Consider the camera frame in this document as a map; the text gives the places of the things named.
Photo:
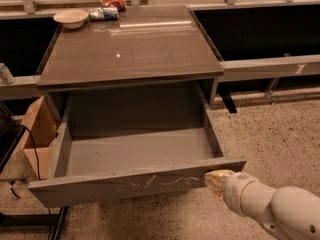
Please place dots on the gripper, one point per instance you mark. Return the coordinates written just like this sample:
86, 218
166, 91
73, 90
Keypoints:
235, 191

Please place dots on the grey top drawer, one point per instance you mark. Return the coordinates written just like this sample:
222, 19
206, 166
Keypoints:
130, 142

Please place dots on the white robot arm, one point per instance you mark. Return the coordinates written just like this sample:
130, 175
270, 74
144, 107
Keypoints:
287, 213

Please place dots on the grey drawer cabinet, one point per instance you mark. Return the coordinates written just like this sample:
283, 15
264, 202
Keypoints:
146, 45

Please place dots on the cardboard box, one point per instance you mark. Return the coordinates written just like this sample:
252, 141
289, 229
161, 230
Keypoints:
37, 145

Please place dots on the red snack bag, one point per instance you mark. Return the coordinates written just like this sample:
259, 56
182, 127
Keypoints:
119, 4

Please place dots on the silver blue snack bag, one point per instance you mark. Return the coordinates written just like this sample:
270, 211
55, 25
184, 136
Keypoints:
103, 13

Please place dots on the white bowl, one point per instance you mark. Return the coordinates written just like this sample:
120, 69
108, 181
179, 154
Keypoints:
71, 18

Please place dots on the white blue can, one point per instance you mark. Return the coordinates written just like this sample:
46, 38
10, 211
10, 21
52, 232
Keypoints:
5, 74

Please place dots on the black stand frame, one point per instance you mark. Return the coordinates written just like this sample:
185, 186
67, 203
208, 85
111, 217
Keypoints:
55, 222

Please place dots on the grey metal rail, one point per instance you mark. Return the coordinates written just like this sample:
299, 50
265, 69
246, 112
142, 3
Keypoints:
239, 70

